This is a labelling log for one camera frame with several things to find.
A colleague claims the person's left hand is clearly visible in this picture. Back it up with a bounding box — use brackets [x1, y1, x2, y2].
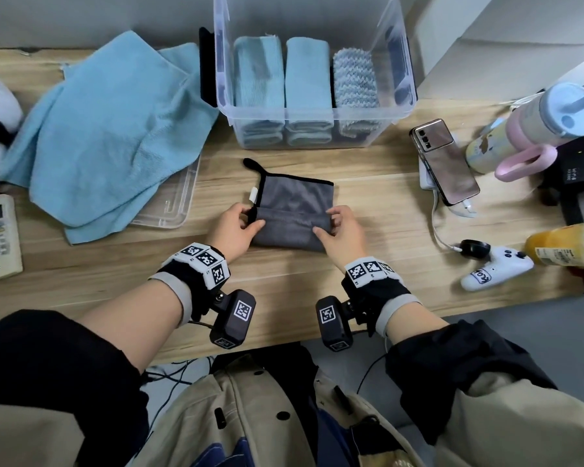
[205, 202, 266, 264]

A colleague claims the person's right hand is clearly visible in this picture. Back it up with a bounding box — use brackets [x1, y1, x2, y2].
[313, 204, 371, 273]

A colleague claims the dark blue grey cloth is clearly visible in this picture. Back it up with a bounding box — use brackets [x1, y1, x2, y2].
[243, 158, 335, 254]

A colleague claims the light blue towel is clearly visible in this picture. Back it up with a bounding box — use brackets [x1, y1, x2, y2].
[284, 37, 334, 128]
[243, 122, 286, 147]
[232, 35, 287, 126]
[0, 30, 220, 245]
[286, 125, 333, 147]

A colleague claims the clear plastic storage box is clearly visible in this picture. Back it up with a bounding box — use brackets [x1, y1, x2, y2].
[198, 0, 418, 150]

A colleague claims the grey striped towel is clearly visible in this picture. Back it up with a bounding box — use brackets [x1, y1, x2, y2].
[332, 47, 383, 139]

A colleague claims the person's right forearm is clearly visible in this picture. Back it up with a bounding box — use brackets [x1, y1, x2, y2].
[384, 302, 448, 346]

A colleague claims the person's left forearm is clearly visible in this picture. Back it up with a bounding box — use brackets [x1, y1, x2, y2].
[77, 281, 184, 373]

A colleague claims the black wrist brace with markers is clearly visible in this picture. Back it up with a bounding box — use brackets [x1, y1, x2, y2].
[341, 256, 423, 339]
[148, 243, 231, 328]

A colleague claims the white power bank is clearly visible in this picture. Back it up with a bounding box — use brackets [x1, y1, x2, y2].
[418, 158, 441, 191]

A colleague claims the rose gold smartphone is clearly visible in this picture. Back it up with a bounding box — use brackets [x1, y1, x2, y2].
[408, 119, 481, 208]

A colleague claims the black round plug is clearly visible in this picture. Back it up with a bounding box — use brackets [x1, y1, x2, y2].
[459, 239, 491, 260]

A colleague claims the white game controller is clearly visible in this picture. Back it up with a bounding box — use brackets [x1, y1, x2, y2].
[459, 245, 535, 293]

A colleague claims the beige coat with black buttons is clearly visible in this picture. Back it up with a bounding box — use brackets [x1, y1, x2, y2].
[0, 354, 584, 467]

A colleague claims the white shelf unit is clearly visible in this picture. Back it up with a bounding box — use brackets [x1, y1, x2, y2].
[408, 0, 584, 102]

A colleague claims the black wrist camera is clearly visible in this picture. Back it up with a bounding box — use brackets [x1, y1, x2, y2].
[315, 295, 355, 352]
[209, 289, 258, 350]

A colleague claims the thin white cable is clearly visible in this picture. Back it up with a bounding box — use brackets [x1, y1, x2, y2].
[498, 90, 546, 108]
[430, 189, 478, 254]

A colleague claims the thin black cable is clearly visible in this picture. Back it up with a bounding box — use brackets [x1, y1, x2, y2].
[356, 352, 388, 394]
[143, 357, 213, 433]

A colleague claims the tumbler with pink handle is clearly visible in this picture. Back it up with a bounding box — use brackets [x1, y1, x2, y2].
[465, 82, 584, 183]

